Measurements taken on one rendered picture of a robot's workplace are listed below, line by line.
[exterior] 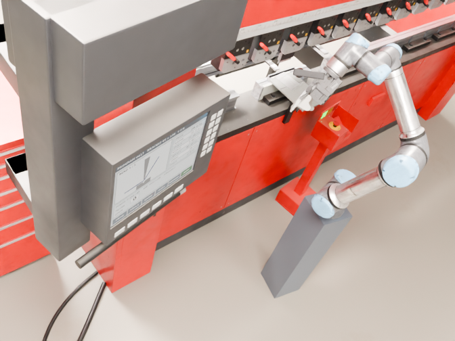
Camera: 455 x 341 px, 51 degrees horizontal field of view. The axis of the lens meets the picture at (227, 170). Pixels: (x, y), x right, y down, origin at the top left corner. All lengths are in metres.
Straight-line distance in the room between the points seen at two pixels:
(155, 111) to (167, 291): 1.65
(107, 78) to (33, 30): 0.16
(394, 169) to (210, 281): 1.42
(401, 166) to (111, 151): 1.08
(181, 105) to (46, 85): 0.42
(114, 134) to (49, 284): 1.68
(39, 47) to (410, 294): 2.83
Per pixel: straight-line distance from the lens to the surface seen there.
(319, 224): 2.31
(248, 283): 2.90
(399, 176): 1.84
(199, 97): 1.35
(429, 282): 3.49
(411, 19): 4.62
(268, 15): 2.17
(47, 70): 1.00
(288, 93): 2.51
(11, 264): 2.71
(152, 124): 1.24
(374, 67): 1.74
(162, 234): 2.75
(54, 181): 1.24
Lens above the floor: 2.45
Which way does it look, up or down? 47 degrees down
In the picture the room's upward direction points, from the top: 20 degrees clockwise
